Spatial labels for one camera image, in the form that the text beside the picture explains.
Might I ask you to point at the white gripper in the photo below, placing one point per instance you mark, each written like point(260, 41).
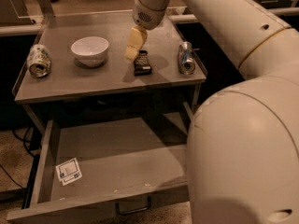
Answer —
point(149, 17)

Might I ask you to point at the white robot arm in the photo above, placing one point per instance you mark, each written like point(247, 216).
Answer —
point(243, 142)

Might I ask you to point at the open grey top drawer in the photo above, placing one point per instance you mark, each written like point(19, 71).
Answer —
point(119, 159)

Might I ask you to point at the white ceramic bowl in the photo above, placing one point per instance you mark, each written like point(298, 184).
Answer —
point(90, 51)

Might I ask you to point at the blue silver soda can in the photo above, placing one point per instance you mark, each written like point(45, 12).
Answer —
point(186, 63)

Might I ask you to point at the grey cabinet table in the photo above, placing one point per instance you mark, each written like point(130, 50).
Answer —
point(69, 79)

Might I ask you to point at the green white soda can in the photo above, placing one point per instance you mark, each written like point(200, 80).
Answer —
point(38, 61)

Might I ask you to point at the white paper tag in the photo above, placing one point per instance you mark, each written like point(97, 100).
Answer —
point(68, 171)

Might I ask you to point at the metal railing bar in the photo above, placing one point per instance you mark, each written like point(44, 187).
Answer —
point(283, 13)

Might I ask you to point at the black drawer handle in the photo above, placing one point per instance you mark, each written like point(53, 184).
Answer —
point(133, 205)

